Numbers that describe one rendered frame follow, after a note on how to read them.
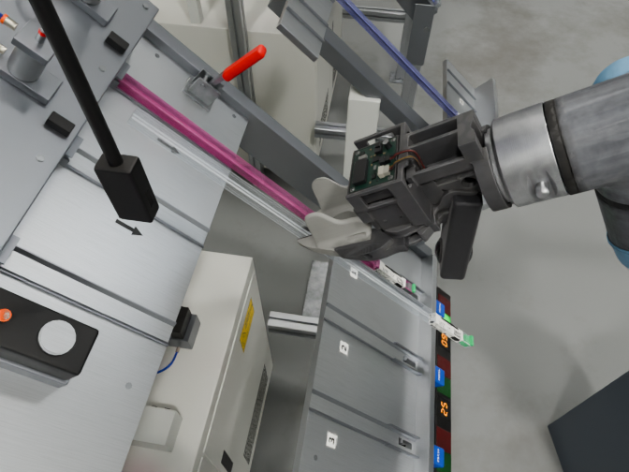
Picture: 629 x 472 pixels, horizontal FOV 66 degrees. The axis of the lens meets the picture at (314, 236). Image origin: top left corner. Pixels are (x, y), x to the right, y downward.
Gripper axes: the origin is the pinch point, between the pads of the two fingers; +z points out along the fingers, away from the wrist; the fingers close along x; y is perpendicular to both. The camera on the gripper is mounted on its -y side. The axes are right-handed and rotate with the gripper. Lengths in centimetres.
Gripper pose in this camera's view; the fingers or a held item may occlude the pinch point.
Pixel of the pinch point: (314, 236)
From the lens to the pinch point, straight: 51.5
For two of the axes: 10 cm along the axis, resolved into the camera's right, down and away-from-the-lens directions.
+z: -8.2, 2.3, 5.2
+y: -5.5, -5.6, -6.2
